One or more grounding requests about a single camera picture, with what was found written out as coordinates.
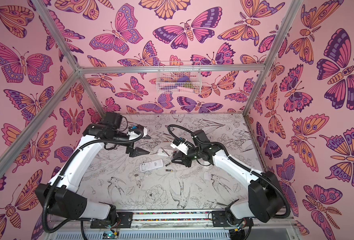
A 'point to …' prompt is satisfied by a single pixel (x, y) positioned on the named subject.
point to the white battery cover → (207, 175)
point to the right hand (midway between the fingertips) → (174, 157)
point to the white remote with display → (151, 165)
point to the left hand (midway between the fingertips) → (148, 142)
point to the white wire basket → (188, 82)
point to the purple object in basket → (183, 79)
